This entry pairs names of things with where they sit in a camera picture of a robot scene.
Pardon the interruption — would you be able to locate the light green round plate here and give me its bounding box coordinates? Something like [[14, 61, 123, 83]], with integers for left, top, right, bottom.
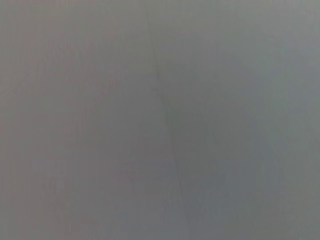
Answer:
[[146, 0, 320, 240]]

